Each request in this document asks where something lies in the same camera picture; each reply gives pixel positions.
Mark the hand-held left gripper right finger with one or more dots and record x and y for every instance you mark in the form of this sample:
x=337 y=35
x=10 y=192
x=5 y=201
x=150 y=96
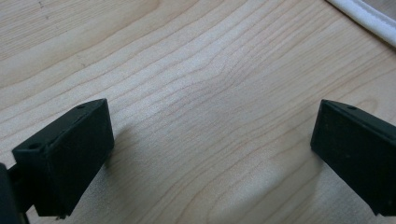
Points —
x=355 y=149

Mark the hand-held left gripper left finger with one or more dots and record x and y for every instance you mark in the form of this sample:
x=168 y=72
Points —
x=71 y=161

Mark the clear plastic bag white trim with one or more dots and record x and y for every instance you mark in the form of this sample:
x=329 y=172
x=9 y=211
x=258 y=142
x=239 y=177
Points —
x=370 y=18

